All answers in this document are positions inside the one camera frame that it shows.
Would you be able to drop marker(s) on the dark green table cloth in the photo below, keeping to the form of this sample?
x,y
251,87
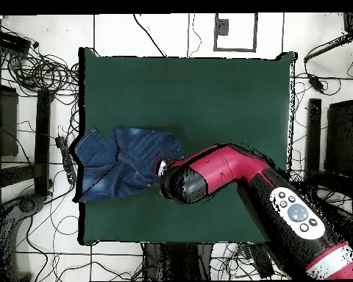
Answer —
x,y
179,94

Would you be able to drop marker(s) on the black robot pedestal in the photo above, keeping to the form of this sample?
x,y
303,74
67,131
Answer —
x,y
176,261

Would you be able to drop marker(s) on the black rod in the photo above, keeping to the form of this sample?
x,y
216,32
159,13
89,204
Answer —
x,y
329,47

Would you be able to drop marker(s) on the black network switch box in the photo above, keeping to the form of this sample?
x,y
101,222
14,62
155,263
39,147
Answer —
x,y
10,41

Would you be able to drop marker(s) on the blue denim jeans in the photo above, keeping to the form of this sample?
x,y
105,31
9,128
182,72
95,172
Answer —
x,y
129,164

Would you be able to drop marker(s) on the black metal frame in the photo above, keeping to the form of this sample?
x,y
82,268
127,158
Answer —
x,y
313,132
42,132

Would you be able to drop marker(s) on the black power strip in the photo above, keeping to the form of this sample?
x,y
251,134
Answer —
x,y
65,158

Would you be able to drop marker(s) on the black floor bar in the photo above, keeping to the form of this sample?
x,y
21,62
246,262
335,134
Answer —
x,y
260,261

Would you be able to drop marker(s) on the black power adapter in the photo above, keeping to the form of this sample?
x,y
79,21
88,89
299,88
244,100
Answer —
x,y
316,82

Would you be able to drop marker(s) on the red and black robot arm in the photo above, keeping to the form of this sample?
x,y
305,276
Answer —
x,y
253,188

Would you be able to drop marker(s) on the grey stand foot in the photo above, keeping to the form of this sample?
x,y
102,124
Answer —
x,y
26,204

